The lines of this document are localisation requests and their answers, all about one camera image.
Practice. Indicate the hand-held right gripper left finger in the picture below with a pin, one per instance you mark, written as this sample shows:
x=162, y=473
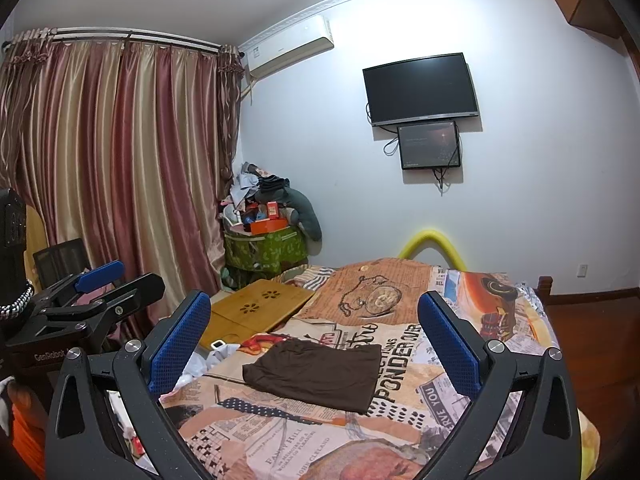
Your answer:
x=180, y=340

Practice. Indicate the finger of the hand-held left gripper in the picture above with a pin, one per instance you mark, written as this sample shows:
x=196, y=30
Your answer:
x=130, y=295
x=100, y=275

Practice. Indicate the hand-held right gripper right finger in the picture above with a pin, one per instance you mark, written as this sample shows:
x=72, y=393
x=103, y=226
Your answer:
x=450, y=345

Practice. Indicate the brown garment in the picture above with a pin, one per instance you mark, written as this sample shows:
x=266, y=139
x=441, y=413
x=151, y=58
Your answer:
x=315, y=370

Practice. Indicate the white cloth bundle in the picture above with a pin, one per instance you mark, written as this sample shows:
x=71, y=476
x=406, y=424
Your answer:
x=215, y=360

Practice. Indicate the black mesh chair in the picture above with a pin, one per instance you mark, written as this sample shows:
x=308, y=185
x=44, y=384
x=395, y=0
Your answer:
x=60, y=257

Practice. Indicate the bamboo lap desk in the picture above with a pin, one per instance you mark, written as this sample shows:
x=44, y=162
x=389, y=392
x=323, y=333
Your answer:
x=250, y=310

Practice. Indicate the orange object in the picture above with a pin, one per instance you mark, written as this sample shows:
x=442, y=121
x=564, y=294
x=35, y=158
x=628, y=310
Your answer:
x=27, y=425

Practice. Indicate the yellow foam tube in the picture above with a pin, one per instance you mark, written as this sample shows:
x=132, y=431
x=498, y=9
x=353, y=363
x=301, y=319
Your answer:
x=430, y=236

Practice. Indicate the striped pink beige curtain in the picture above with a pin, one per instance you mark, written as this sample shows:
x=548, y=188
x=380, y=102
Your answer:
x=125, y=160

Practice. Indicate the green storage box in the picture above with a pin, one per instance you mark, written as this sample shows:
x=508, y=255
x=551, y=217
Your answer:
x=265, y=255

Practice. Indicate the printed bed blanket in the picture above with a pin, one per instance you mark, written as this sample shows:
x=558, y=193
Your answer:
x=350, y=435

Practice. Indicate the orange box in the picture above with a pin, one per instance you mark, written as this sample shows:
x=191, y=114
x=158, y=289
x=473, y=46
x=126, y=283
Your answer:
x=267, y=227

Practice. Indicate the small red box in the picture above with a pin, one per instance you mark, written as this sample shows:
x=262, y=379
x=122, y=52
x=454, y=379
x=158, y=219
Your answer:
x=272, y=210

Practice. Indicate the clutter pile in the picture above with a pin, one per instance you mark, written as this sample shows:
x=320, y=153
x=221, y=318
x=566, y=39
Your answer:
x=250, y=185

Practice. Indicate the small black monitor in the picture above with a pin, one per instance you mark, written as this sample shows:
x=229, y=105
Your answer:
x=429, y=144

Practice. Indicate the curtain rod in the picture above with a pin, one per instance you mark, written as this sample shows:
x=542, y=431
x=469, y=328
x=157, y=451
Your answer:
x=150, y=39

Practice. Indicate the white air conditioner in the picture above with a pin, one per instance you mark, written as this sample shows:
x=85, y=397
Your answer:
x=285, y=50

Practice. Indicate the wooden bed post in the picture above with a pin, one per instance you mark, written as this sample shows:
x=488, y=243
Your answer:
x=545, y=290

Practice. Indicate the white wall socket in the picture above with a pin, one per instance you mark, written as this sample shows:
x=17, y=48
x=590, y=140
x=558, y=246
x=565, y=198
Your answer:
x=581, y=270

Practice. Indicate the black wall television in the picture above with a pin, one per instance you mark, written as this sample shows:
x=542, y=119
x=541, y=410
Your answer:
x=420, y=87

